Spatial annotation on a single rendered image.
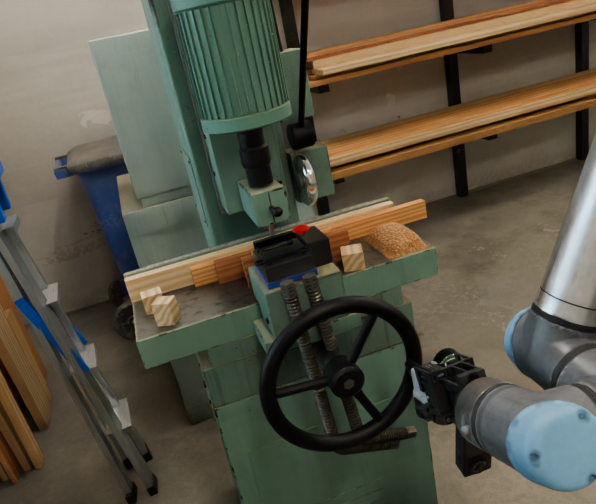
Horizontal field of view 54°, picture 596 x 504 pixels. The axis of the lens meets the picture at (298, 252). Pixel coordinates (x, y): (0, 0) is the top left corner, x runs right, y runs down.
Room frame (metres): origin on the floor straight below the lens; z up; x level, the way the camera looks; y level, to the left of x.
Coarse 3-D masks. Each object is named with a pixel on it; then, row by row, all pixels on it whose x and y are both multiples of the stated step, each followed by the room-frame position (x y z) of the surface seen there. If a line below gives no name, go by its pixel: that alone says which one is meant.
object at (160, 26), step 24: (144, 0) 1.39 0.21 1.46; (168, 24) 1.30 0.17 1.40; (168, 48) 1.30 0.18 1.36; (168, 72) 1.30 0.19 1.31; (168, 96) 1.45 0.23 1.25; (192, 120) 1.30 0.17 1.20; (192, 144) 1.30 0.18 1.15; (192, 168) 1.31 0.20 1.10; (288, 168) 1.35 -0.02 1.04; (192, 192) 1.49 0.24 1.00; (288, 192) 1.34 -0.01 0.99; (216, 216) 1.30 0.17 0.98; (240, 216) 1.31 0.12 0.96; (216, 240) 1.30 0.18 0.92
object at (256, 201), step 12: (240, 180) 1.22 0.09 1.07; (240, 192) 1.21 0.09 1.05; (252, 192) 1.11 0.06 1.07; (264, 192) 1.09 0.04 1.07; (276, 192) 1.10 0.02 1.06; (252, 204) 1.09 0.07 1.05; (264, 204) 1.09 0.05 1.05; (276, 204) 1.10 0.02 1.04; (252, 216) 1.12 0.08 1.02; (264, 216) 1.09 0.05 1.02; (288, 216) 1.10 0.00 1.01
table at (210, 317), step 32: (384, 256) 1.05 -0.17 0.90; (416, 256) 1.04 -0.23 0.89; (192, 288) 1.09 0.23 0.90; (224, 288) 1.06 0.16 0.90; (352, 288) 1.01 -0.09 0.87; (384, 288) 1.02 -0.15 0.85; (192, 320) 0.95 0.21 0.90; (224, 320) 0.95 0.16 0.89; (256, 320) 0.96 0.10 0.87; (352, 320) 0.90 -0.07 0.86; (160, 352) 0.92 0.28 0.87; (192, 352) 0.93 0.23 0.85
